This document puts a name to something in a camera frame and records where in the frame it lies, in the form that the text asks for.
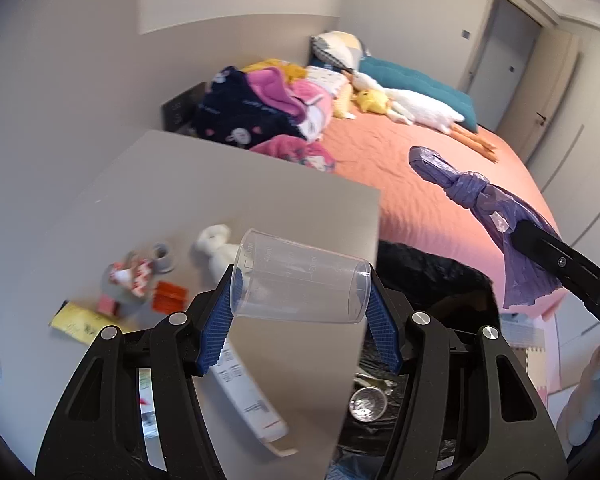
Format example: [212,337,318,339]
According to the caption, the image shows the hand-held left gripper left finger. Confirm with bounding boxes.
[34,264,241,480]

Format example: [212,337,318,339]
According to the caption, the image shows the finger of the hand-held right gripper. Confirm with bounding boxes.
[511,221,600,318]

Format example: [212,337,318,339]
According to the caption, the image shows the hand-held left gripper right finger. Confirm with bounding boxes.
[365,265,571,480]

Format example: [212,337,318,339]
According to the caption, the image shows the orange packet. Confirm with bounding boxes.
[151,281,188,313]

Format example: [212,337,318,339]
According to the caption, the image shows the trash bin with black bag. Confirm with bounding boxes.
[325,241,501,480]

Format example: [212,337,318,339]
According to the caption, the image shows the small white bottle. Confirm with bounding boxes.
[192,224,241,286]

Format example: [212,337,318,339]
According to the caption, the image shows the white toothpaste box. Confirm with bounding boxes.
[207,337,301,458]

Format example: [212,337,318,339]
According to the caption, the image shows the clear plastic measuring cup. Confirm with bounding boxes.
[230,228,373,326]

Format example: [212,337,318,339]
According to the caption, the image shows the purple knotted plastic bag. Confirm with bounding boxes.
[409,146,563,310]

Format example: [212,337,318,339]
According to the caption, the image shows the yellow tube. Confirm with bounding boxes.
[48,301,130,346]

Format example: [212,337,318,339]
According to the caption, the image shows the person's right hand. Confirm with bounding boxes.
[555,342,600,448]

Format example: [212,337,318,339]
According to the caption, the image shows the crumpled foil wrapper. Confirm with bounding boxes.
[356,367,405,392]

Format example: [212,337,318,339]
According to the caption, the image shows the round foil cup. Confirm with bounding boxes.
[349,386,387,422]

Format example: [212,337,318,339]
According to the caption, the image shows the red white wrapper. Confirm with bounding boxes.
[104,255,155,298]

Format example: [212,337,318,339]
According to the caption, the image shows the multicolour foam puzzle mat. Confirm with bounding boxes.
[500,310,561,411]

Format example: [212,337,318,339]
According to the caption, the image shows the white wardrobe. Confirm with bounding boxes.
[525,20,600,401]

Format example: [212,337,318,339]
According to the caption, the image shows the grey bedside table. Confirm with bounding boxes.
[10,129,381,480]

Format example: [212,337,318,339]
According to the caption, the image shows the bed with orange sheet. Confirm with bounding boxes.
[307,110,566,321]

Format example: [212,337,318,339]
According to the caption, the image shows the beige door panel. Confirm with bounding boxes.
[495,25,581,161]

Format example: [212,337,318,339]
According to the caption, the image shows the pink patterned blanket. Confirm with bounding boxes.
[250,135,337,173]

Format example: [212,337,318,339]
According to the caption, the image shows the navy printed blanket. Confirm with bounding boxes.
[192,66,305,150]

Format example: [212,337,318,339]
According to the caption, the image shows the white goose plush toy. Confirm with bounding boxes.
[347,71,498,163]

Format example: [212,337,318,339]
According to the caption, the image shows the black bedside control panel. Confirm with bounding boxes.
[161,81,208,133]

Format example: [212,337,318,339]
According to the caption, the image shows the grey room door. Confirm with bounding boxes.
[467,0,542,133]

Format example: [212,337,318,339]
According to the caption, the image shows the yellow duck plush toy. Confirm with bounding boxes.
[355,89,395,115]

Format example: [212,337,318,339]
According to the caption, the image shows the pink white cartoon blanket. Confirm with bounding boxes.
[290,77,335,141]

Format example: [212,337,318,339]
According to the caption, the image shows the long yellow pillow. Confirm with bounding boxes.
[330,82,357,120]

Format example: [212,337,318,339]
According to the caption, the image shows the teal cushion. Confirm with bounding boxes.
[357,55,478,133]

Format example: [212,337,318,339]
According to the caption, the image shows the pink purple fleece blanket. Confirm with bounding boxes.
[245,67,305,121]

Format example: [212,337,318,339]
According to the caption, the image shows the white patterned pillow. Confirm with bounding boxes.
[305,65,351,96]

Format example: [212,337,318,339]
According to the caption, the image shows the yellow plush blanket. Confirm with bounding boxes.
[241,59,308,83]

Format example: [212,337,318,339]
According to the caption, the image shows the patchwork pillow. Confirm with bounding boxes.
[311,31,365,72]

